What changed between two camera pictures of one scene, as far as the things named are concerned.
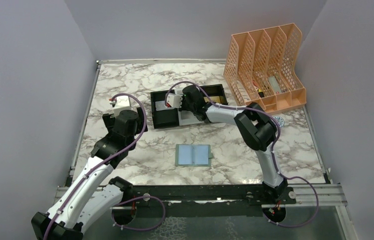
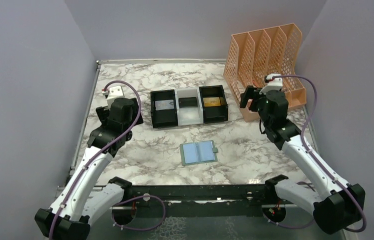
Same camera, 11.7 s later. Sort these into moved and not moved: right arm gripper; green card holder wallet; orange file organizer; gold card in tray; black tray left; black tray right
Moved: right arm gripper; green card holder wallet
Not moved: orange file organizer; black tray left; gold card in tray; black tray right
